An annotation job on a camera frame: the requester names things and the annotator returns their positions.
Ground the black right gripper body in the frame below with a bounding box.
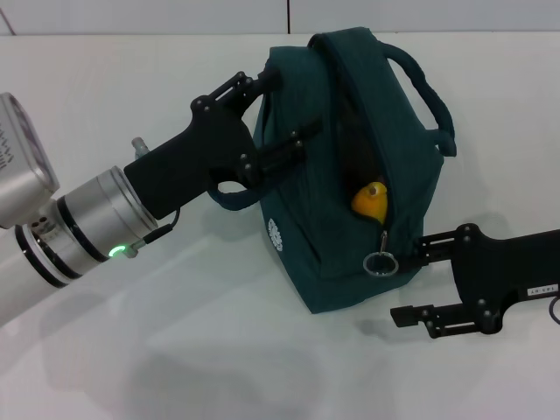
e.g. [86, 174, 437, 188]
[450, 223, 560, 336]

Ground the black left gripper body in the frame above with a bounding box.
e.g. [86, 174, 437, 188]
[123, 94, 257, 220]

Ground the dark blue insulated lunch bag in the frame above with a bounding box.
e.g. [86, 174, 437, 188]
[207, 26, 459, 315]

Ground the yellow toy banana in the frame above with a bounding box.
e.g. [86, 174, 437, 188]
[351, 181, 389, 224]

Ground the white ring zipper pull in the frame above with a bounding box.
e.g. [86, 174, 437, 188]
[362, 230, 400, 279]

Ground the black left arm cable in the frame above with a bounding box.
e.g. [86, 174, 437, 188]
[126, 208, 181, 259]

